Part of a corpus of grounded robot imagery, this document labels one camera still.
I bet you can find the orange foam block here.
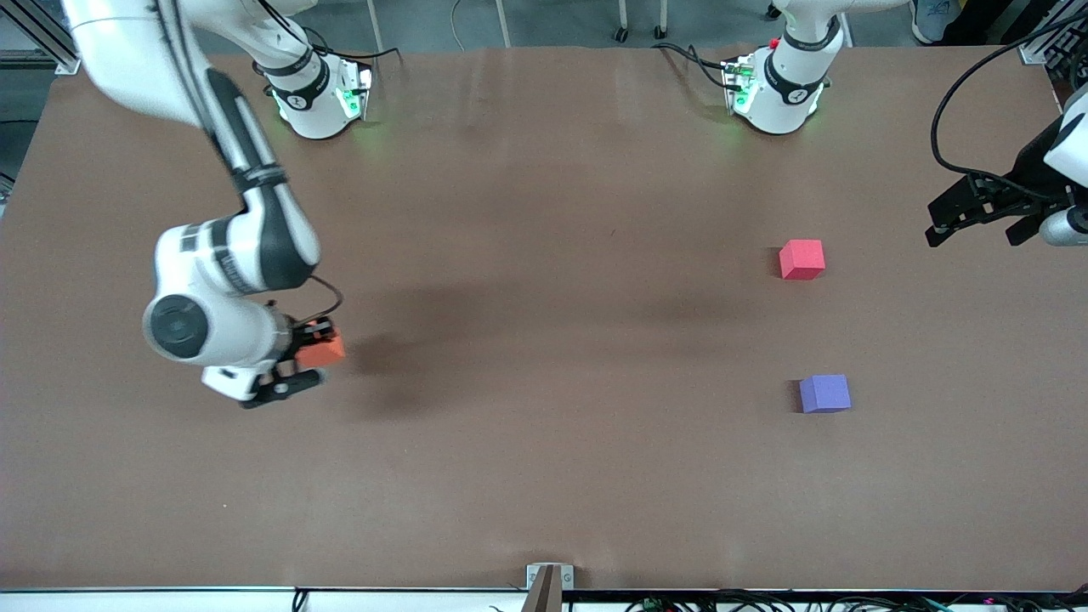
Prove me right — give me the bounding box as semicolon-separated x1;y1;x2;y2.
295;327;346;370

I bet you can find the right arm base connector plate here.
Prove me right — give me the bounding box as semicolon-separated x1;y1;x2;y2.
337;61;375;122

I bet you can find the left arm base connector plate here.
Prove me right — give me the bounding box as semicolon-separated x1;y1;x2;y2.
721;56;757;116

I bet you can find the red foam block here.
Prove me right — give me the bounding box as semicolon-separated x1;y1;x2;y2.
779;239;826;281

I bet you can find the grey shoe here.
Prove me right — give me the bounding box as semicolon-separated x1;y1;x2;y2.
912;0;961;45

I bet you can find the purple foam block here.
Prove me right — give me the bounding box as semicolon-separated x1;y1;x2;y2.
798;374;852;415

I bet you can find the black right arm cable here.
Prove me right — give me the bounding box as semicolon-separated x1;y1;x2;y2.
157;0;344;328

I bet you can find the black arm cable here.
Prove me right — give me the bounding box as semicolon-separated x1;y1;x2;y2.
157;0;344;328
931;7;1088;205

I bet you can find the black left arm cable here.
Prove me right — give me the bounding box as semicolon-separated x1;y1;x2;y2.
931;7;1088;205

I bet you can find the aluminium frame post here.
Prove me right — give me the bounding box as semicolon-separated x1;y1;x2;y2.
0;0;82;76
1017;0;1088;65

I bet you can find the black right base cable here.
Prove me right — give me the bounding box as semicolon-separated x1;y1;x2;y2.
289;21;402;65

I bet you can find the black base cable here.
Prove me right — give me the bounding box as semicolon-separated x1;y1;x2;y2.
289;21;402;65
653;42;734;90

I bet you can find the black left base cable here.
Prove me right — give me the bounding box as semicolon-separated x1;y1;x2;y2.
653;42;734;90

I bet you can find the grey metal bracket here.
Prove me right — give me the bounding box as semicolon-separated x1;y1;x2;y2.
526;564;575;592

